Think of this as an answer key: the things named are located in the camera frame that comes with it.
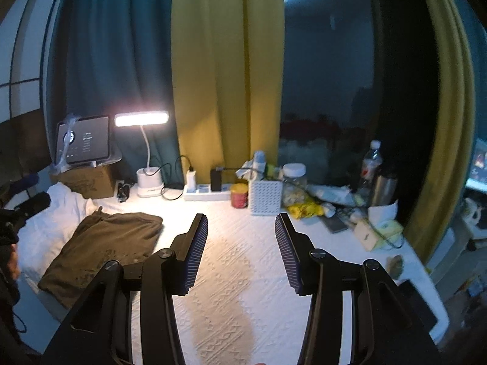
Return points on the white plastic bag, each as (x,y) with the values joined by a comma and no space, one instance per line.
(334,194)

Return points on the small white bottle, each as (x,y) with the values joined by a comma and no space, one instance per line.
(259,165)

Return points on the white charger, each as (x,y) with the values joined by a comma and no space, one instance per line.
(191,180)

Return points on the crumpled white tissue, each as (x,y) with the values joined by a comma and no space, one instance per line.
(245,170)

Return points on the black phone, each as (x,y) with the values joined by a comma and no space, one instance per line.
(416,304)

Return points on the black charger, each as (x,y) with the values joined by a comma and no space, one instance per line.
(217,178)

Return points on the tablet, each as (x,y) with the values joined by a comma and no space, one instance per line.
(83,140)

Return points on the dark notebook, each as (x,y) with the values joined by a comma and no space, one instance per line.
(334,223)

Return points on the tissue box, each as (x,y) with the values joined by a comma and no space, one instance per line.
(376,230)

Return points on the olive green sweatshirt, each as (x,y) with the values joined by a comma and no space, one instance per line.
(99,243)

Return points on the glass jar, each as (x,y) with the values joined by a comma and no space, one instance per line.
(293,184)

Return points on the teal curtain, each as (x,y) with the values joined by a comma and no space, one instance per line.
(114,45)

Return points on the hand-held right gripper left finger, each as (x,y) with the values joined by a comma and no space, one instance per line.
(196,254)

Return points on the yellow curtain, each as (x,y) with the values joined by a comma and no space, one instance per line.
(449,121)
(228,64)

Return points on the white perforated box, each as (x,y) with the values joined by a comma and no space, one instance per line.
(265,197)

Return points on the computer screen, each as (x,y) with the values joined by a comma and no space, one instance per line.
(479,167)

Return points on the white desk lamp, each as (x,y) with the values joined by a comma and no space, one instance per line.
(140,118)

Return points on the small brown object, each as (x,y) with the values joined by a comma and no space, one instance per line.
(395,266)

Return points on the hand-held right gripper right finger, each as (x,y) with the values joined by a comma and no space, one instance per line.
(289,254)

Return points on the clear plastic bottle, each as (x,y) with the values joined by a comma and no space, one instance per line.
(371,163)

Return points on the white textured table cover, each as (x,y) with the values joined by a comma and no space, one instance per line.
(236,311)

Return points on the yellow snack packet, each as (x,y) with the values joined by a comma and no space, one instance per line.
(304,210)

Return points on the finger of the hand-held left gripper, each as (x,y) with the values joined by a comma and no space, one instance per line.
(24,182)
(36,201)

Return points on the red yellow can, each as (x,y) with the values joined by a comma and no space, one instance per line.
(239,196)

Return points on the white power strip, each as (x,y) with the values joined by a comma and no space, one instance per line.
(205,196)

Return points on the cardboard box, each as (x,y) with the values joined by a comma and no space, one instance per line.
(83,182)

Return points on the steel thermos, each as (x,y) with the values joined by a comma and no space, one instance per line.
(383,190)

